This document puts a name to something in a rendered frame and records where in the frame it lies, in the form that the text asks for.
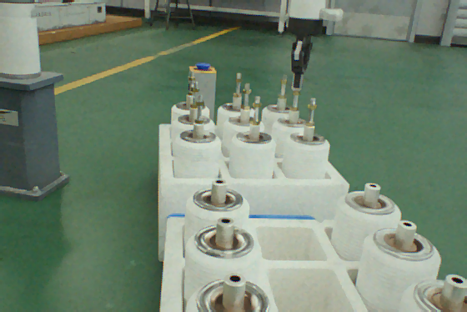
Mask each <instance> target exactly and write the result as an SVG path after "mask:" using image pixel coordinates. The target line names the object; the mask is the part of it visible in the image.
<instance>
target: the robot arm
mask: <svg viewBox="0 0 467 312"><path fill-rule="evenodd" d="M343 14H344V12H343V10H342V9H340V8H334V9H325V0H291V3H290V11H289V23H288V32H289V33H296V34H297V37H296V40H295V42H293V44H292V50H291V72H293V74H294V75H293V82H292V90H298V91H299V90H302V89H303V86H304V75H305V72H306V68H308V63H309V59H310V54H311V51H312V49H313V43H312V42H311V35H320V34H321V32H322V26H323V20H324V19H325V20H329V21H335V22H336V21H340V20H342V19H343ZM40 76H41V72H40V62H39V51H38V30H37V17H36V4H35V0H0V77H1V78H13V79H25V78H39V77H40Z"/></svg>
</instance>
